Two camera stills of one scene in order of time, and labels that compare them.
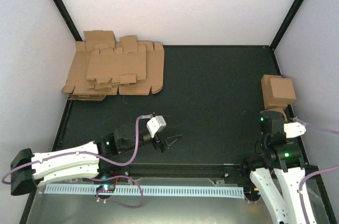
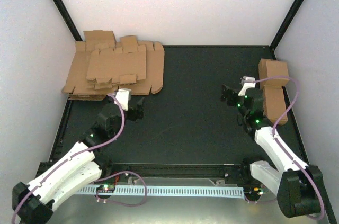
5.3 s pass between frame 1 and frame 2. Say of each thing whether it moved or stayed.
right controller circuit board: stayed
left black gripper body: moved
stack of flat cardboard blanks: stayed
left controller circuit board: stayed
